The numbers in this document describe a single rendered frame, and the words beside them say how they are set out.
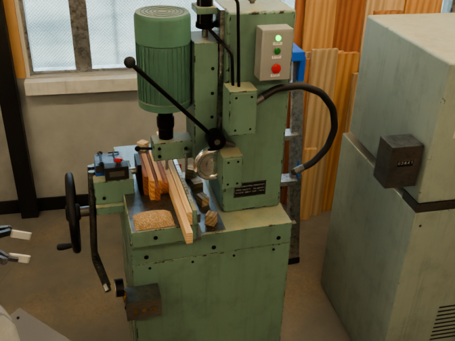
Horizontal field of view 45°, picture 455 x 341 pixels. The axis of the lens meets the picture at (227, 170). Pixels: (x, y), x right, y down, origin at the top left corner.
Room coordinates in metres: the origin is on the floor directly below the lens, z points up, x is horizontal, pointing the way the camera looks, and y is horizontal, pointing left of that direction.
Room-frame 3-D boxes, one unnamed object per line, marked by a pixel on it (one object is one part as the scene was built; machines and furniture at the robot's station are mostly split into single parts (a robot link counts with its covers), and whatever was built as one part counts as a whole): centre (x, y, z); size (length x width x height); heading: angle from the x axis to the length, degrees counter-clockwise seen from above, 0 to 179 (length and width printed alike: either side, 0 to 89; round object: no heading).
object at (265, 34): (1.66, -0.13, 1.40); 0.10 x 0.06 x 0.16; 106
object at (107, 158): (1.65, 0.40, 0.99); 0.13 x 0.11 x 0.06; 16
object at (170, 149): (1.70, 0.20, 1.03); 0.14 x 0.07 x 0.09; 106
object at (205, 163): (1.62, 0.06, 1.02); 0.12 x 0.03 x 0.12; 106
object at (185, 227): (1.60, 0.19, 0.92); 0.55 x 0.02 x 0.04; 16
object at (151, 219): (1.44, 0.23, 0.91); 0.12 x 0.09 x 0.03; 106
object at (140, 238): (1.68, 0.32, 0.87); 0.61 x 0.30 x 0.06; 16
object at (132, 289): (1.41, 0.28, 0.58); 0.12 x 0.08 x 0.08; 106
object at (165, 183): (1.68, 0.23, 0.92); 0.16 x 0.02 x 0.04; 16
